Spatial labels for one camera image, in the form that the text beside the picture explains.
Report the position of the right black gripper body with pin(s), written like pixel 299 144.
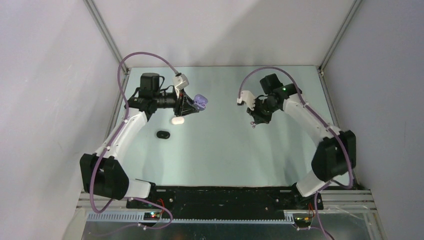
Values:
pixel 265 107

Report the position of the left controller circuit board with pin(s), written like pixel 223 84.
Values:
pixel 152 216

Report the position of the black earbud charging case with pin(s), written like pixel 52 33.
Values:
pixel 162 134

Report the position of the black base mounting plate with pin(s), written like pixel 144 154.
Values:
pixel 228 203

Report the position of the right controller circuit board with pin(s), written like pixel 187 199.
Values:
pixel 303 222

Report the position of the white earbud charging case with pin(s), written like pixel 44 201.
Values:
pixel 178 120

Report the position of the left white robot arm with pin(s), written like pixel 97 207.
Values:
pixel 103 172

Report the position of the controller circuit board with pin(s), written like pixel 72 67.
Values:
pixel 303 222
pixel 152 216

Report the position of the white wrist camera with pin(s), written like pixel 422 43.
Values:
pixel 246 98
pixel 180 81

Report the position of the aluminium frame post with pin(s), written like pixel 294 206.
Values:
pixel 103 29
pixel 355 6

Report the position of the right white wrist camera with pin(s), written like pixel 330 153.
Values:
pixel 246 98

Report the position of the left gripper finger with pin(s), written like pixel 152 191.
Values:
pixel 186 100
pixel 187 109

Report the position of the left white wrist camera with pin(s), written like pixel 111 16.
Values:
pixel 180 81

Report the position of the left aluminium frame post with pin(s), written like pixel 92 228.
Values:
pixel 103 29

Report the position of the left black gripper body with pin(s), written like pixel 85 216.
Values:
pixel 170 100

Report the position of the right aluminium frame post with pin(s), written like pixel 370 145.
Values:
pixel 355 6

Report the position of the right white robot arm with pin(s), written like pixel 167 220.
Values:
pixel 335 153

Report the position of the purple earbud charging case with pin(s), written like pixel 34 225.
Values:
pixel 200 101

